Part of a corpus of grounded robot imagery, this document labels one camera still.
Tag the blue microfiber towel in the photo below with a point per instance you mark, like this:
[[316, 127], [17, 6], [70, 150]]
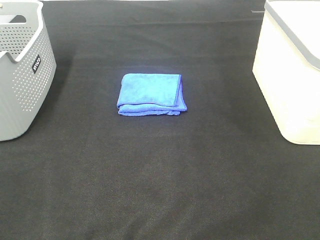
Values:
[[143, 94]]

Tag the white plastic storage bin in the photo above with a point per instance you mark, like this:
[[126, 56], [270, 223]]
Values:
[[287, 67]]

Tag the grey perforated plastic basket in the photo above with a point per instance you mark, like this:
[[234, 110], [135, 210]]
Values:
[[27, 66]]

